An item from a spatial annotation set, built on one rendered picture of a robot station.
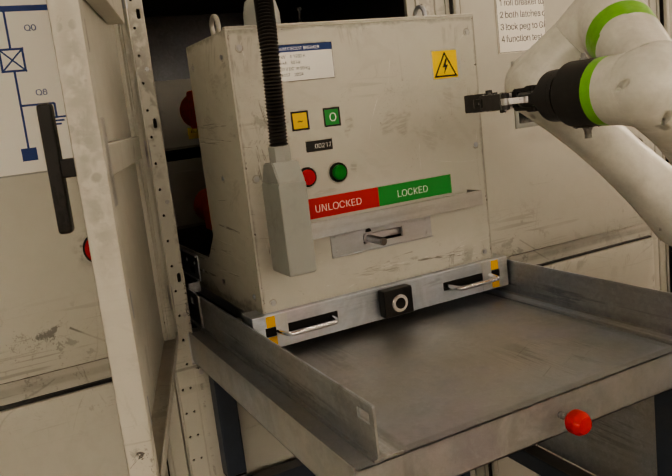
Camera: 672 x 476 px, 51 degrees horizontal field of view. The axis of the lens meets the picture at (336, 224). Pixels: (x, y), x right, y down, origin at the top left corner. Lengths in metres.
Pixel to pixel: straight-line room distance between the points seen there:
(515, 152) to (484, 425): 0.97
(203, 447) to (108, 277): 0.80
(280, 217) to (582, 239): 1.09
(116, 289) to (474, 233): 0.80
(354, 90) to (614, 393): 0.63
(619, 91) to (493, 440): 0.46
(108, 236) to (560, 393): 0.61
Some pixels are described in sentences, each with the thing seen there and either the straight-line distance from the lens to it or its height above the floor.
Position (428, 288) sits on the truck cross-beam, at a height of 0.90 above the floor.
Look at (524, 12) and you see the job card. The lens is 1.81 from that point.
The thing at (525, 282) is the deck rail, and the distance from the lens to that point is 1.42.
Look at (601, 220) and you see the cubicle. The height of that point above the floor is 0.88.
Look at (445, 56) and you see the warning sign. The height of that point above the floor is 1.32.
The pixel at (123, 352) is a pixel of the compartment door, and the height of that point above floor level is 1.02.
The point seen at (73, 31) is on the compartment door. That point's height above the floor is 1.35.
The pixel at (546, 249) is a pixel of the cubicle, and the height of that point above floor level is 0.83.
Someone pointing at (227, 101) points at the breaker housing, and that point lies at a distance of 1.18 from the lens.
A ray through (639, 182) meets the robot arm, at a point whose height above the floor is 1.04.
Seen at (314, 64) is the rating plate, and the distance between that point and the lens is 1.21.
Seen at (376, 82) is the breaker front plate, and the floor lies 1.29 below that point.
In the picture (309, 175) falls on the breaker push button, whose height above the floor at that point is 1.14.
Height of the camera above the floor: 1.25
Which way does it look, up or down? 9 degrees down
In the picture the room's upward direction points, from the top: 7 degrees counter-clockwise
